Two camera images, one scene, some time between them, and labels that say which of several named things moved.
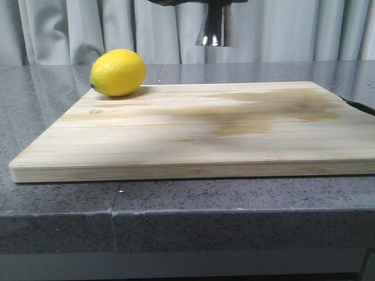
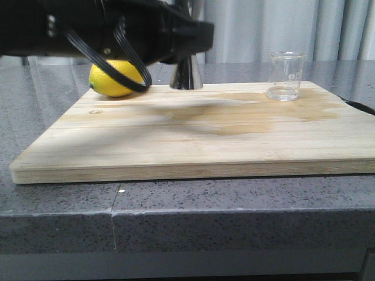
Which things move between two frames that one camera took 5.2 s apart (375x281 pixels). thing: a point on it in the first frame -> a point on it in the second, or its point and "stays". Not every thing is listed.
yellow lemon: [118, 72] stays
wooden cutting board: [283, 129] stays
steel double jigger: [218, 27] -> [187, 74]
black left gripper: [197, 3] -> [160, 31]
